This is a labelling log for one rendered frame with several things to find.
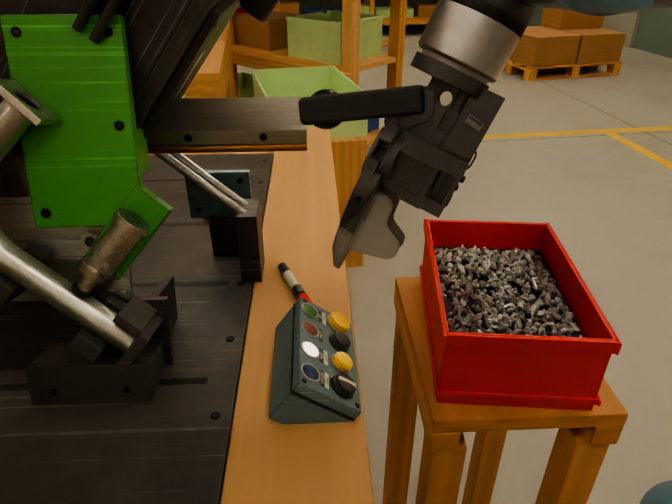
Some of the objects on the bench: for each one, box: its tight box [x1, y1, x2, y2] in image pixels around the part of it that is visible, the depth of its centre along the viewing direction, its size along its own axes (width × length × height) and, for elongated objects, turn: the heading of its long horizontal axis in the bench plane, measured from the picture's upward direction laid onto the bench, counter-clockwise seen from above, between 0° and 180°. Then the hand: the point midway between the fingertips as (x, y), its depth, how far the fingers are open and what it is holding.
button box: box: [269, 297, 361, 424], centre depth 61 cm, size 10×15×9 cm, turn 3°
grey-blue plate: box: [184, 170, 252, 256], centre depth 81 cm, size 10×2×14 cm, turn 93°
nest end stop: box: [113, 314, 163, 374], centre depth 58 cm, size 4×7×6 cm, turn 3°
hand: (336, 251), depth 53 cm, fingers closed
